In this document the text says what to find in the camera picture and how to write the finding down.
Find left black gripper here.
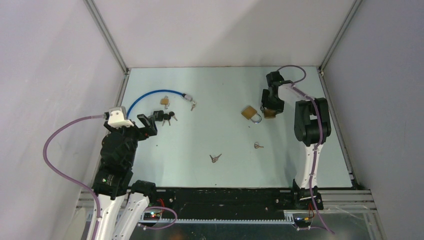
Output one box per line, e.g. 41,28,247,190
105,112,158,166

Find small brass padlock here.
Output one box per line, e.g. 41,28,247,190
160,96,170,110

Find blue cable lock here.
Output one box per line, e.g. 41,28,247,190
126,89,194,118

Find black padlock with keys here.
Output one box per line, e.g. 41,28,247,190
153,110,178,126

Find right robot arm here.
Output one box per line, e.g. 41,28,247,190
260,71,332,210

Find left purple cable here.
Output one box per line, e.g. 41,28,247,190
43,114,109,240

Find keys on cable lock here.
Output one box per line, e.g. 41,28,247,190
190,101,197,111

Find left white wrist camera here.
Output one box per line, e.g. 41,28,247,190
107,106,135,129

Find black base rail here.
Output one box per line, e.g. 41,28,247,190
145,187,324,222

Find key on ring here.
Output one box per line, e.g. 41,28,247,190
254,142,264,149

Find large brass padlock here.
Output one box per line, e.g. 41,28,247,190
241,105,262,124

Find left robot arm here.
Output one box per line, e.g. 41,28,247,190
89,111,158,240

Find silver key pair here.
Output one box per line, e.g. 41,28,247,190
209,154,222,164

